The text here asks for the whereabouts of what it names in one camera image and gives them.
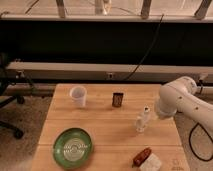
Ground small white bottle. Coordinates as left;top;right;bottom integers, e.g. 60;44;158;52
135;106;150;132

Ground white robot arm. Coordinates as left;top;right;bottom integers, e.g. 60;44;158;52
154;76;213;131

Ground dark brown can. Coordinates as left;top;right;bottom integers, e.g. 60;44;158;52
112;92;124;107

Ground white plastic cup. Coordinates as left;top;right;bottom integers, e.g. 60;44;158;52
69;86;87;108

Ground green patterned plate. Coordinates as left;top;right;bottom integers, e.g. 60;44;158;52
53;128;93;170

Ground black office chair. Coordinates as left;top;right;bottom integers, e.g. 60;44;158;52
0;52;27;140

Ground black hanging cable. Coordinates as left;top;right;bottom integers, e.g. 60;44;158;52
122;12;165;82

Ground black floor cable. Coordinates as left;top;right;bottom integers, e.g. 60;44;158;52
188;122;213;163

